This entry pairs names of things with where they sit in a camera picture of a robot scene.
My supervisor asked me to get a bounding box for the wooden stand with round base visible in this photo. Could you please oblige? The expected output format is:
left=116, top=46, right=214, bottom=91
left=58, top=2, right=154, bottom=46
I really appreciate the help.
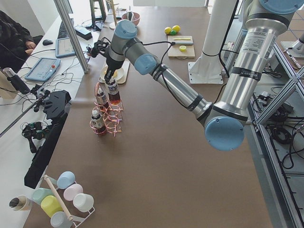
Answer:
left=106, top=0, right=117, bottom=30

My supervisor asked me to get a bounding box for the blue teach pendant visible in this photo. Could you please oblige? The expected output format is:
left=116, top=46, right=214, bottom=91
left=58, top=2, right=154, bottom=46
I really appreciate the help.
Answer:
left=25, top=57, right=61, bottom=82
left=55, top=38, right=76, bottom=58

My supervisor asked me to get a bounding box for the steel muddler black tip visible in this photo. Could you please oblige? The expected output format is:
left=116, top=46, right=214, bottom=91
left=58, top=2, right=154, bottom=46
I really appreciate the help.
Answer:
left=174, top=41, right=193, bottom=46

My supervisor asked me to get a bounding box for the pink ice bowl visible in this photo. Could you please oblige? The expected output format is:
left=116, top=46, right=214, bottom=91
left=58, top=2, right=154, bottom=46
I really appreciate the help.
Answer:
left=121, top=12, right=140, bottom=25

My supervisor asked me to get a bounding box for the wooden cutting board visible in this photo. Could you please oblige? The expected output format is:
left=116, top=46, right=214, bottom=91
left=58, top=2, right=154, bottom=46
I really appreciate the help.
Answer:
left=167, top=35, right=195, bottom=58

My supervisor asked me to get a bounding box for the white round plate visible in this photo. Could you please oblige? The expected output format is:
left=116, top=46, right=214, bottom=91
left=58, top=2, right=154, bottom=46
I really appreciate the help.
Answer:
left=99, top=65, right=124, bottom=82

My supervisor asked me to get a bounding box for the glazed ring donut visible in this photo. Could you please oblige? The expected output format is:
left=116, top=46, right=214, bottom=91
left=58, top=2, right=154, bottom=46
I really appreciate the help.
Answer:
left=104, top=70, right=118, bottom=77

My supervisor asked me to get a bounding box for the white wire cup rack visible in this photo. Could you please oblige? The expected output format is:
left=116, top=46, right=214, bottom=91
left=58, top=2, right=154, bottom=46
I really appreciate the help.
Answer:
left=43, top=175, right=95, bottom=228

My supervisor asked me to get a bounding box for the white cup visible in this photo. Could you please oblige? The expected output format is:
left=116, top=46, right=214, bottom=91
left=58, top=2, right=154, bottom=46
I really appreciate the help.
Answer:
left=73, top=193, right=94, bottom=212

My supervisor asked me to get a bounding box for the black thermos bottle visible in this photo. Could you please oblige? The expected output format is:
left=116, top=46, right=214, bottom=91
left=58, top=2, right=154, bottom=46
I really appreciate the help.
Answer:
left=3, top=67, right=30, bottom=95

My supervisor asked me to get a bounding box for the whole lemon lower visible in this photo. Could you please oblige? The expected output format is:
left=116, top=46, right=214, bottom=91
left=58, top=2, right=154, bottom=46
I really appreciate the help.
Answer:
left=164, top=27, right=172, bottom=35

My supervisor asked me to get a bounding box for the green lime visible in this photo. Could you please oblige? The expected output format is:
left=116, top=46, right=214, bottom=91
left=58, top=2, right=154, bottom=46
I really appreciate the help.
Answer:
left=170, top=30, right=177, bottom=36

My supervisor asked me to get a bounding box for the black monitor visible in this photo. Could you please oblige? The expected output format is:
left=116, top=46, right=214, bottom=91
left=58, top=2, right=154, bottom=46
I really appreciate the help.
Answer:
left=24, top=90, right=71, bottom=189

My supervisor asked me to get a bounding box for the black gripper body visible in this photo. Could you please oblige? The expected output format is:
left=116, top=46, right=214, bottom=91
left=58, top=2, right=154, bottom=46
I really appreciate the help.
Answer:
left=105, top=59, right=124, bottom=77

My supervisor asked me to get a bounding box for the copper wire bottle rack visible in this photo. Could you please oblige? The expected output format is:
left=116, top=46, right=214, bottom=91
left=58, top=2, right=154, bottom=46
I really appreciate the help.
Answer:
left=89, top=82, right=124, bottom=137

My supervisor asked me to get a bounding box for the computer mouse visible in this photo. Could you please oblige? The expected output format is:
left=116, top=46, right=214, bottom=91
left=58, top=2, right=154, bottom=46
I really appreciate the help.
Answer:
left=42, top=39, right=53, bottom=46

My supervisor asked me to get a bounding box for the steel ice scoop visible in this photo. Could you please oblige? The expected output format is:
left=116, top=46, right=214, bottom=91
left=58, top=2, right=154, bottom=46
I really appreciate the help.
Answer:
left=127, top=7, right=133, bottom=21

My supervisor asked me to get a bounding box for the grey blue cup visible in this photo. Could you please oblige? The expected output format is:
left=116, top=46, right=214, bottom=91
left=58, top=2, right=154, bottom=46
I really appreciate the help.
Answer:
left=50, top=211, right=73, bottom=228

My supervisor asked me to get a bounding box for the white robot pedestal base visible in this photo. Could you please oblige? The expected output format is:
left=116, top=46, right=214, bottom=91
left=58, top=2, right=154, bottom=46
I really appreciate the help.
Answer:
left=188, top=0, right=238, bottom=84

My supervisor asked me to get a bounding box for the yellow cup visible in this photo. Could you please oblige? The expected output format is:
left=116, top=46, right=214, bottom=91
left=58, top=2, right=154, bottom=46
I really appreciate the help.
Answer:
left=40, top=195, right=63, bottom=218

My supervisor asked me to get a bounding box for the seated person in black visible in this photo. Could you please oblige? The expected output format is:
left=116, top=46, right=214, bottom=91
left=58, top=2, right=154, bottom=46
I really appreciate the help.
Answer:
left=0, top=11, right=43, bottom=72

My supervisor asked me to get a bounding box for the mint green cup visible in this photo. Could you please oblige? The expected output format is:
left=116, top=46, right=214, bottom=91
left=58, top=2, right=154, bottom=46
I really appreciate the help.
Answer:
left=31, top=188, right=54, bottom=205

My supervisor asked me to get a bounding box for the aluminium frame post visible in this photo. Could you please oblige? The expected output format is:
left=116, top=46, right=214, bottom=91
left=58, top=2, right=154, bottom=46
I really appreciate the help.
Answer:
left=54, top=0, right=89, bottom=73

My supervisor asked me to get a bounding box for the whole lemon upper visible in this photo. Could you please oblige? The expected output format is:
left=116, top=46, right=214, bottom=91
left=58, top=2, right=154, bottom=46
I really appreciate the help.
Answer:
left=172, top=25, right=181, bottom=33

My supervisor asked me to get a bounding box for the pink cup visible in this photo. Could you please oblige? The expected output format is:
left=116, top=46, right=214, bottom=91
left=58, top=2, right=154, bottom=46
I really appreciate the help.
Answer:
left=63, top=183, right=83, bottom=201

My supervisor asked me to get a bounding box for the half lemon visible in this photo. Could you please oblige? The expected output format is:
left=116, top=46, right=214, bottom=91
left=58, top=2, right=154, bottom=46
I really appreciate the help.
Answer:
left=179, top=45, right=187, bottom=52

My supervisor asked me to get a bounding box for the tea bottle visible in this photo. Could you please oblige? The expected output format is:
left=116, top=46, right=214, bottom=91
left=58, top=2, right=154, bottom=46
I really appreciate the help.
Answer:
left=96, top=87, right=109, bottom=109
left=91, top=110, right=106, bottom=135
left=106, top=79, right=121, bottom=105

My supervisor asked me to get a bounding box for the blue teach pendant far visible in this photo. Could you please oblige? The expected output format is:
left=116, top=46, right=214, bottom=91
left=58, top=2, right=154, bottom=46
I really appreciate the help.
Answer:
left=55, top=38, right=76, bottom=58

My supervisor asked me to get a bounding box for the whole lemon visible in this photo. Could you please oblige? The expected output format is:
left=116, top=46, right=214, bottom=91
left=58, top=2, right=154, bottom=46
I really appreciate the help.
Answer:
left=164, top=27, right=172, bottom=35
left=172, top=25, right=181, bottom=33

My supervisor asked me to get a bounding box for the blue teach pendant near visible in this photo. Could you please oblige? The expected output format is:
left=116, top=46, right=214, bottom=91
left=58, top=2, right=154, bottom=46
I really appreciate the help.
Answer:
left=25, top=57, right=61, bottom=82

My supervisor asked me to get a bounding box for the cream rabbit tray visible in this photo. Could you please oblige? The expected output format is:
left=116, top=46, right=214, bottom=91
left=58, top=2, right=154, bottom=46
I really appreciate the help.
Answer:
left=98, top=59, right=130, bottom=84

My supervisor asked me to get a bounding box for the black keyboard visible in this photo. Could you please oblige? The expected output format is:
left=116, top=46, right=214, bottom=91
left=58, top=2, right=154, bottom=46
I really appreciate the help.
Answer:
left=57, top=22, right=69, bottom=39

